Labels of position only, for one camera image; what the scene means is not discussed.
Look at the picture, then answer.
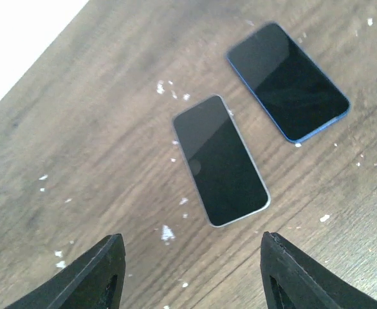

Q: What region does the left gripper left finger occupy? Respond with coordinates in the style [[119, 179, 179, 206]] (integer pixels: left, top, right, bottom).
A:
[[8, 234, 125, 308]]

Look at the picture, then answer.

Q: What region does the phone with black screen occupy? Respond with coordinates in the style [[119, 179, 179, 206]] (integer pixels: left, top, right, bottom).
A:
[[227, 22, 350, 143]]

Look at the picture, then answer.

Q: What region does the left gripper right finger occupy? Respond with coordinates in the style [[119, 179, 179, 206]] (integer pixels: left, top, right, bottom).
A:
[[260, 232, 377, 309]]

